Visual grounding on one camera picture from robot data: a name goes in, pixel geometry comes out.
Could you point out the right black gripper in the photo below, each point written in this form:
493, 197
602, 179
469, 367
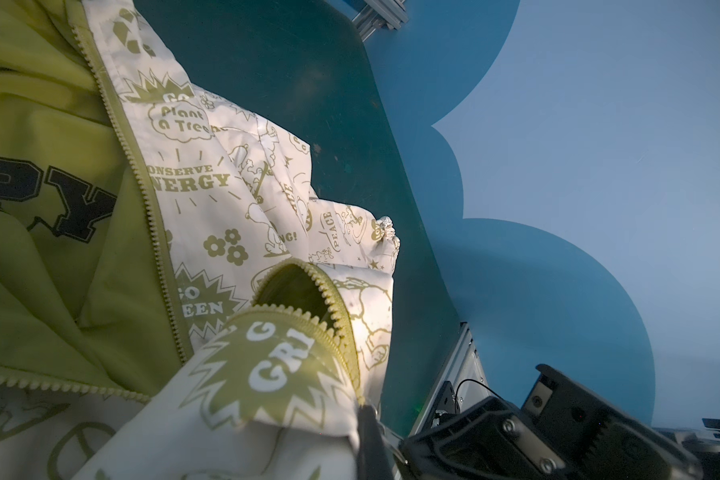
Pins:
583, 428

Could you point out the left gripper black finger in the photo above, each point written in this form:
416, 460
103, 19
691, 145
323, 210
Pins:
372, 457

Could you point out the white green printed jacket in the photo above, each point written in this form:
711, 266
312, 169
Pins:
176, 302

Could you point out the aluminium front rail base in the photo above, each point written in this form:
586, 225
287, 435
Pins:
460, 384

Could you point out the aluminium frame back rail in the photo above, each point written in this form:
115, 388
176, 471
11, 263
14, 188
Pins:
376, 15

